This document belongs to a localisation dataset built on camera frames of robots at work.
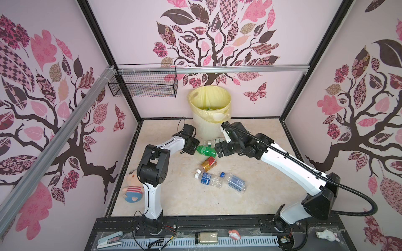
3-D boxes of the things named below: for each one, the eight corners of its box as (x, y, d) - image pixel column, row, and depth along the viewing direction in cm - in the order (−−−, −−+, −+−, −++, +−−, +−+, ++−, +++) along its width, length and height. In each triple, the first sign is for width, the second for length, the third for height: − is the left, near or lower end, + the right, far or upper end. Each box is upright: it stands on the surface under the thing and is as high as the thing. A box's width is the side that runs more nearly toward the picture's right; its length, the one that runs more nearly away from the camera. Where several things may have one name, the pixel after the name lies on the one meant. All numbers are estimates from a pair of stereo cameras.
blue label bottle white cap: (194, 183, 89) (193, 179, 84) (197, 174, 93) (196, 170, 88) (221, 189, 87) (222, 185, 82) (222, 179, 90) (223, 175, 86)
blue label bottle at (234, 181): (217, 179, 90) (218, 176, 87) (223, 171, 94) (223, 168, 90) (243, 195, 84) (244, 192, 81) (247, 186, 88) (249, 182, 84)
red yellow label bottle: (206, 173, 92) (206, 169, 89) (200, 167, 95) (199, 163, 91) (216, 165, 96) (217, 161, 92) (210, 159, 99) (210, 154, 95)
